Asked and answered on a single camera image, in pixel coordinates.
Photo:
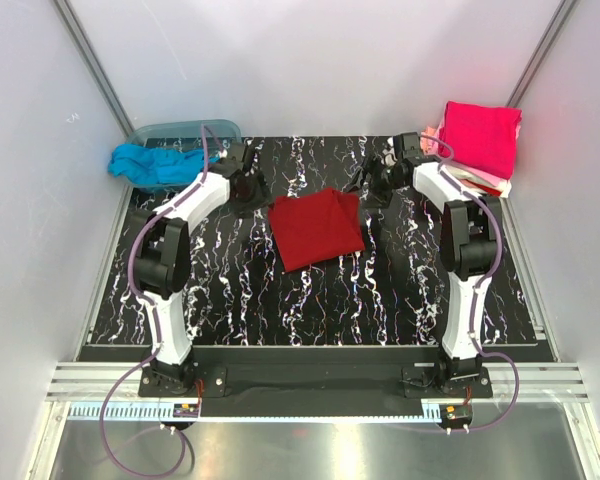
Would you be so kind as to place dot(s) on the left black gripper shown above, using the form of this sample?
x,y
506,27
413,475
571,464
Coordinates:
x,y
262,199

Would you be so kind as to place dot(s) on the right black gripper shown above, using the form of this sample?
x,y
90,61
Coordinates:
x,y
379,198

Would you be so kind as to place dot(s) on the dark red t shirt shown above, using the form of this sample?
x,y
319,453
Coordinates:
x,y
316,227

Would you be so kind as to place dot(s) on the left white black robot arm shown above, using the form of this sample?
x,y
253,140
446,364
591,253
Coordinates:
x,y
160,265

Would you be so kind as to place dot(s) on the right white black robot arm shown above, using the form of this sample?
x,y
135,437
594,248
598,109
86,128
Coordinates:
x,y
470,246

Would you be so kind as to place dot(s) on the folded salmon t shirt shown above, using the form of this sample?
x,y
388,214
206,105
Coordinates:
x,y
429,140

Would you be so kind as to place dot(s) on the folded white t shirt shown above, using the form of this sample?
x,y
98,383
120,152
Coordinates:
x,y
464,173

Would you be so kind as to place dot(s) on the clear blue plastic bin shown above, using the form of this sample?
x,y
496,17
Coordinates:
x,y
213,136

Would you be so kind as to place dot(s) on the blue t shirt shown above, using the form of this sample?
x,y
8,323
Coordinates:
x,y
155,167

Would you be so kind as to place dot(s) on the black marble pattern mat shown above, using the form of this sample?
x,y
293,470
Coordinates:
x,y
395,292

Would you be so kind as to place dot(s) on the folded red t shirt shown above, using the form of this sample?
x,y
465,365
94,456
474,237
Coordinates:
x,y
483,189

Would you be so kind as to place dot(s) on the folded magenta t shirt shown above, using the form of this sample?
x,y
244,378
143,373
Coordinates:
x,y
483,138

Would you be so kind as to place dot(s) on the folded light pink t shirt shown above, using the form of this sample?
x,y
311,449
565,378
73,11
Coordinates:
x,y
445,153

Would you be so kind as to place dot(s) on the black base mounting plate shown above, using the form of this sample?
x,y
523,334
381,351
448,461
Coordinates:
x,y
322,382

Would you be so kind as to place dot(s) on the left aluminium frame post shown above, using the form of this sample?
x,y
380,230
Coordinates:
x,y
90,58

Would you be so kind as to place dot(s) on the aluminium frame post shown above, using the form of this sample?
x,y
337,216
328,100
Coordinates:
x,y
90,58
548,39

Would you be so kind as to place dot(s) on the aluminium front rail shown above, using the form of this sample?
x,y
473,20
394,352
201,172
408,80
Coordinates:
x,y
558,382

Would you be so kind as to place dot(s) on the right aluminium frame post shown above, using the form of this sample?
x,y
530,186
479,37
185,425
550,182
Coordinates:
x,y
548,39

